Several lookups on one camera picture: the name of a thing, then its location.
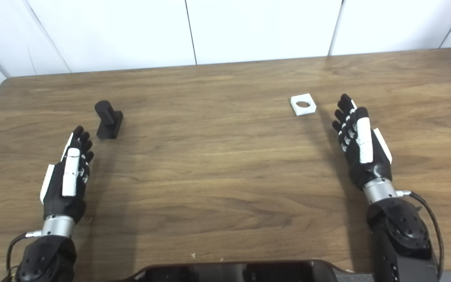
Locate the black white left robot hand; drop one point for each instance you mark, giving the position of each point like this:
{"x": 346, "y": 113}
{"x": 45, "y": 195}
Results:
{"x": 59, "y": 196}

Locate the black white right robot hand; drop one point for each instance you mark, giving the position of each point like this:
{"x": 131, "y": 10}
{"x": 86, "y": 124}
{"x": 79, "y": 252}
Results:
{"x": 370, "y": 168}

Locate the white square piece with hole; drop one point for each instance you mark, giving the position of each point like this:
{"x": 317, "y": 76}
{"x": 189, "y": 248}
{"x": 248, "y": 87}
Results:
{"x": 307, "y": 111}

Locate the black peg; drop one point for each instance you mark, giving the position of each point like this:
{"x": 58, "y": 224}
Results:
{"x": 108, "y": 117}

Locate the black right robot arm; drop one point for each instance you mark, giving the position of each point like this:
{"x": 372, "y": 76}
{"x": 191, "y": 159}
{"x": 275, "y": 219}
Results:
{"x": 401, "y": 235}

